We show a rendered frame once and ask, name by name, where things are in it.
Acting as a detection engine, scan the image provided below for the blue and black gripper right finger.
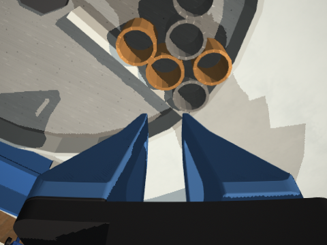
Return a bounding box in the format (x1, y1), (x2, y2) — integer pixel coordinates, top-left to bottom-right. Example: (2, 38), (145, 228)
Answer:
(181, 113), (304, 201)

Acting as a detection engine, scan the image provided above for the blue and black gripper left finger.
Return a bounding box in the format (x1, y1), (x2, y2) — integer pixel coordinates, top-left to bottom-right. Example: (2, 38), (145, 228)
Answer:
(26, 114), (149, 201)

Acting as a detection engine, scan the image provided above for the bronze bushing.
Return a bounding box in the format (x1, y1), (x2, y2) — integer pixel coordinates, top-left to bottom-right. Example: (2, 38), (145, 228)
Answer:
(191, 37), (232, 86)
(146, 43), (185, 91)
(116, 18), (158, 66)

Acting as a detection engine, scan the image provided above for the grey metal ring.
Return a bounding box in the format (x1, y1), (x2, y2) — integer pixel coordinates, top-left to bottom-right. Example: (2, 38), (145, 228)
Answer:
(165, 12), (207, 60)
(172, 66), (209, 112)
(173, 0), (217, 20)

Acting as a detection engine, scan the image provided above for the blue crate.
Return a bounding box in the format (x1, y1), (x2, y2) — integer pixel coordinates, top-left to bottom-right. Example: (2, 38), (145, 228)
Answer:
(0, 142), (60, 216)

